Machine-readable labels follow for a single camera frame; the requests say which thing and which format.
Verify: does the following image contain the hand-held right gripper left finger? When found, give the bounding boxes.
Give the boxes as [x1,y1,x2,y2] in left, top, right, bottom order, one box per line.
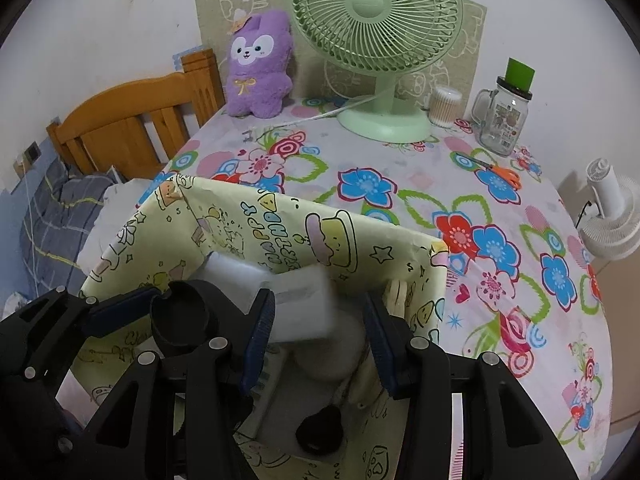
[60,289,277,480]

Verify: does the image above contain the beige printed mat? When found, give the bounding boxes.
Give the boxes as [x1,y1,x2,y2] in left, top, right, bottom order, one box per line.
[195,0,488,111]

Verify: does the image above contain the floral tablecloth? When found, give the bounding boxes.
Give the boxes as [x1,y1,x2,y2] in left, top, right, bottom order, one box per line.
[60,95,613,480]

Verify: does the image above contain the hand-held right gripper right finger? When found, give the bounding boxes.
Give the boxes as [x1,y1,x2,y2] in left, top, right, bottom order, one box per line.
[362,292,581,480]

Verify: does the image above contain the glass mug jar green lid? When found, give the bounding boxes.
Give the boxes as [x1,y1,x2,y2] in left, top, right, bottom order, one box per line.
[471,57,535,157]

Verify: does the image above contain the white standing fan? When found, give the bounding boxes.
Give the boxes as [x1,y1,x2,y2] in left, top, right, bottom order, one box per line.
[575,157,640,261]

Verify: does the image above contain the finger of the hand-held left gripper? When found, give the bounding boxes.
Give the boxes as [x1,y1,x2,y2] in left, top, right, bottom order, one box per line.
[0,287,162,361]
[202,285,241,338]

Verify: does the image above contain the white fan cable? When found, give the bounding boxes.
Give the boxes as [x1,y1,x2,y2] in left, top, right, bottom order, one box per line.
[250,95,373,131]

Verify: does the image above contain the large white charger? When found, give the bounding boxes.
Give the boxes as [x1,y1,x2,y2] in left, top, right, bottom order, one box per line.
[265,266,338,346]

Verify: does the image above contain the clear cotton swab jar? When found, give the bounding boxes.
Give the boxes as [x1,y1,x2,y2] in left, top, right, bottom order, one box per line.
[430,86,461,127]

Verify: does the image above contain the orange handled scissors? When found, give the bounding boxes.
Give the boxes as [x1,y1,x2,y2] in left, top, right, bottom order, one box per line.
[462,152,523,190]

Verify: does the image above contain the white box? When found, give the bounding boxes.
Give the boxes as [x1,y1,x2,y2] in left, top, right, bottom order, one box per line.
[235,345,296,441]

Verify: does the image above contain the yellow printed storage box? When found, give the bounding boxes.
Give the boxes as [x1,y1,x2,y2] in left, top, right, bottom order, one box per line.
[80,172,451,480]

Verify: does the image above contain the wooden headboard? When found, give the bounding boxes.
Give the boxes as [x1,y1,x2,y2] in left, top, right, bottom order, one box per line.
[47,49,226,181]

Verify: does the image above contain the purple plush toy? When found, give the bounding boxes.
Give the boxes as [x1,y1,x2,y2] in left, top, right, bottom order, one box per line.
[223,8,295,118]

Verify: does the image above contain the green desk fan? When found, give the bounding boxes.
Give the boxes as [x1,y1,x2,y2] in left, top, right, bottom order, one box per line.
[291,0,465,143]

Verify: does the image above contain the blue printed card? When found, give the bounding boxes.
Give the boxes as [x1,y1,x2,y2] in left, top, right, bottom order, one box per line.
[172,47,203,72]

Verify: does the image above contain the grey plaid blanket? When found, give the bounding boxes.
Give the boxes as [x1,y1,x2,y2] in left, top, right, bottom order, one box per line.
[20,162,118,301]

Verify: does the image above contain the white pillow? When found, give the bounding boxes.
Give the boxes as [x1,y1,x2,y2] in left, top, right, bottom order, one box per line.
[77,177,166,271]

